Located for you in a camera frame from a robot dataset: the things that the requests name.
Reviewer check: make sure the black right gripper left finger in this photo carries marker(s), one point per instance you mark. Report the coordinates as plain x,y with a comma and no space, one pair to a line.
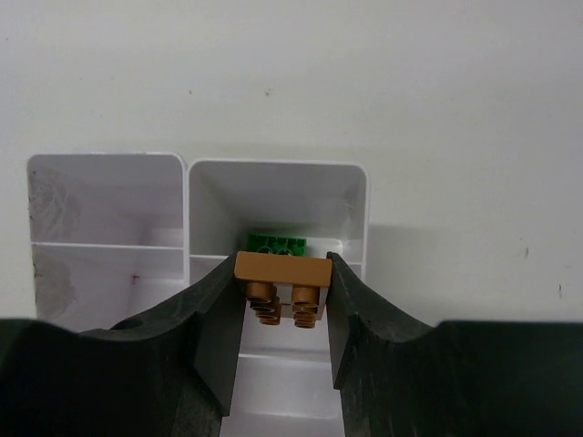
167,371

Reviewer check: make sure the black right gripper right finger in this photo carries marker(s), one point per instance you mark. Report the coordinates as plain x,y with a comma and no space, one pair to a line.
398,376

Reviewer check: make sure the green brick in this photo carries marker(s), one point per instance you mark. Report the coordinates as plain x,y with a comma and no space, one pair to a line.
277,245

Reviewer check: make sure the white right divided container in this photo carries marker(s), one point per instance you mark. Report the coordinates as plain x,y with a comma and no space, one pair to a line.
283,384

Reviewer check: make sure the white divided container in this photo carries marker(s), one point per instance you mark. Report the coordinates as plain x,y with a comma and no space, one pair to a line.
283,384
107,234

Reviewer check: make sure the white left divided container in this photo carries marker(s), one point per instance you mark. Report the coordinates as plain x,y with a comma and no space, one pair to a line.
107,234

